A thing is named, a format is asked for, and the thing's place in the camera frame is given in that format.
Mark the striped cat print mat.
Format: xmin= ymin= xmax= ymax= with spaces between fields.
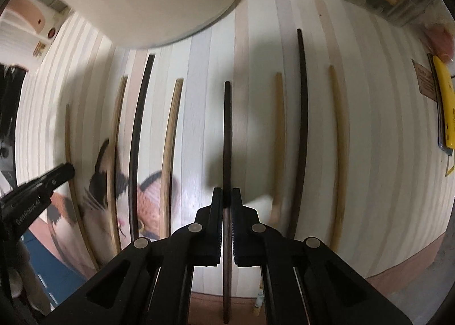
xmin=14 ymin=0 xmax=453 ymax=299

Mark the brown paper tag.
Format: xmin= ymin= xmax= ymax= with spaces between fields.
xmin=411 ymin=59 xmax=440 ymax=102

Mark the yellow utility knife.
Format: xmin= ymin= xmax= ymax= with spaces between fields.
xmin=428 ymin=54 xmax=455 ymax=150

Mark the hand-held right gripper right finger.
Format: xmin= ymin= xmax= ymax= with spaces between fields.
xmin=231 ymin=188 xmax=413 ymax=325

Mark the dark wooden chopstick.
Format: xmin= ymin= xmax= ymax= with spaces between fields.
xmin=128 ymin=54 xmax=156 ymax=240
xmin=221 ymin=81 xmax=233 ymax=323
xmin=286 ymin=28 xmax=309 ymax=238

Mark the light wooden chopstick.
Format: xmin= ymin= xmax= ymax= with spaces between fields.
xmin=65 ymin=104 xmax=100 ymax=271
xmin=328 ymin=65 xmax=351 ymax=252
xmin=158 ymin=78 xmax=184 ymax=240
xmin=269 ymin=72 xmax=287 ymax=224
xmin=107 ymin=75 xmax=129 ymax=255

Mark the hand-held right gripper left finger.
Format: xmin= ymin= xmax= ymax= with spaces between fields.
xmin=50 ymin=187 xmax=224 ymax=325

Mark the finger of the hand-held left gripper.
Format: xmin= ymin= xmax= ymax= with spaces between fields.
xmin=20 ymin=163 xmax=76 ymax=194

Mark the blue cabinet front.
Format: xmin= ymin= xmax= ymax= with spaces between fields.
xmin=21 ymin=229 xmax=88 ymax=311

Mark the pink and white kettle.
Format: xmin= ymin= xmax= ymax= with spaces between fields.
xmin=0 ymin=0 xmax=72 ymax=60

